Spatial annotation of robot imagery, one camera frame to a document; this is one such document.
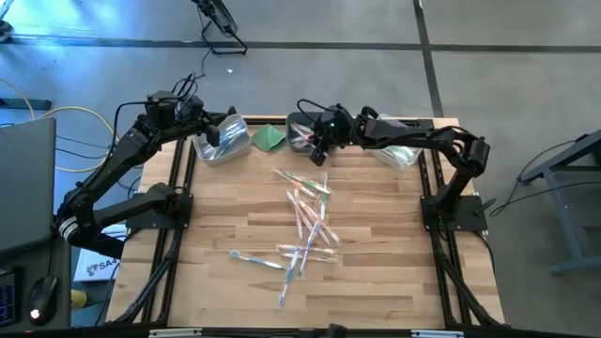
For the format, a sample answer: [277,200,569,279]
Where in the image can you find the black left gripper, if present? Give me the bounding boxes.
[180,93,231,147]

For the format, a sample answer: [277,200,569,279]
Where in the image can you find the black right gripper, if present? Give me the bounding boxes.
[305,103,361,167]

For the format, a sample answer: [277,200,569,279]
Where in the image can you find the translucent white plastic bin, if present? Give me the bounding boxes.
[193,112,254,168]

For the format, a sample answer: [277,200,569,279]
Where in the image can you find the teal plastic bin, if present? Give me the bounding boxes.
[285,111,323,154]

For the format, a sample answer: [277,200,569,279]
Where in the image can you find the green folded cloth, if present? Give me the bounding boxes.
[252,122,287,153]

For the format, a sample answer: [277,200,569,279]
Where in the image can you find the clear plastic bin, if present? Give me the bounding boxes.
[365,114,424,171]

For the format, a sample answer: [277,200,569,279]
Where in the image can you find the black floor fan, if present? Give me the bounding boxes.
[190,0,249,56]

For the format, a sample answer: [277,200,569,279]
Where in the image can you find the black diagonal beam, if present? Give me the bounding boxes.
[84,234,127,260]

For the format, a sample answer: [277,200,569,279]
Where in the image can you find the white cardboard box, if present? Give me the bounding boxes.
[73,234,128,283]

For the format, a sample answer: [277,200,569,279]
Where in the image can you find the black floor bar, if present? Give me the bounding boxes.
[0,97,53,112]

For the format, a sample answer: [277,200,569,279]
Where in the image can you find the white label strip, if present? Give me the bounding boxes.
[148,328,203,337]
[411,330,465,338]

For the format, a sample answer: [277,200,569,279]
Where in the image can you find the dark grey desk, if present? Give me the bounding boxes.
[0,237,72,332]

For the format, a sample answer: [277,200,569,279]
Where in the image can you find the small yellow object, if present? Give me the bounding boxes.
[69,289,89,311]

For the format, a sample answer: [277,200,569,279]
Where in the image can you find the black computer mouse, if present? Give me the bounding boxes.
[26,275,59,327]

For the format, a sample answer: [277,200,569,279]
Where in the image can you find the black backlit keyboard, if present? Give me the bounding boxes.
[0,266,21,329]

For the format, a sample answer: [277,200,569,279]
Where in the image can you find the grey blue metal stand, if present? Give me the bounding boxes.
[518,127,601,277]

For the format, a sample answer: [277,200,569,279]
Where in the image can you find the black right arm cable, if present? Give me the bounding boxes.
[296,98,331,124]

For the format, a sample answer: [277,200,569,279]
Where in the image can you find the yellow cable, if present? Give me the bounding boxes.
[0,77,118,174]

